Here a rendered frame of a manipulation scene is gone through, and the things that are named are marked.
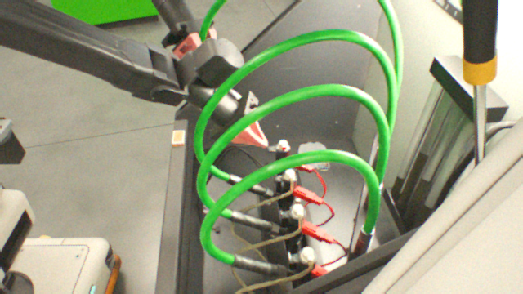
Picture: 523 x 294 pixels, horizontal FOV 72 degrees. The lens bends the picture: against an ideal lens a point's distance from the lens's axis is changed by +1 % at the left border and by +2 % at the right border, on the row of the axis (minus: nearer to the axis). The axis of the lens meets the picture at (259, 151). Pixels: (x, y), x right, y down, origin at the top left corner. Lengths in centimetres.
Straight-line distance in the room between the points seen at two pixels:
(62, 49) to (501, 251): 48
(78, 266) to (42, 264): 15
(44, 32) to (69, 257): 129
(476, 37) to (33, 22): 43
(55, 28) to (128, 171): 186
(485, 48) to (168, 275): 62
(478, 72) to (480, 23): 4
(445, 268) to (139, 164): 214
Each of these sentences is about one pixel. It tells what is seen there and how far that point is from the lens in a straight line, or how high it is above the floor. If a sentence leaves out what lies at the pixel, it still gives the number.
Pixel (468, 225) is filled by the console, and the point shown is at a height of 137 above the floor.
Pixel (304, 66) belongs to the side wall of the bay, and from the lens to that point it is 98.
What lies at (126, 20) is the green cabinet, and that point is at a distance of 406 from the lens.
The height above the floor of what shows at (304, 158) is 131.
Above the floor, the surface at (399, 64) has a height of 127.
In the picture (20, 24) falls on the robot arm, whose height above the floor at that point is 141.
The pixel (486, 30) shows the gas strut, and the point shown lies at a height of 149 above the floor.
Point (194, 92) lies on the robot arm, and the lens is 62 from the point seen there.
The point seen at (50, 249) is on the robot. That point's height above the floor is 28.
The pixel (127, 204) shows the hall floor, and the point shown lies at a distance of 214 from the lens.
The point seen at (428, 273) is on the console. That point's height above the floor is 132.
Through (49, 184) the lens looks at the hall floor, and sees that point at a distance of 243.
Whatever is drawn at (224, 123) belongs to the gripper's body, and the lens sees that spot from 64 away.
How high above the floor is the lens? 158
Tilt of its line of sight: 43 degrees down
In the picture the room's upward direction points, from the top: straight up
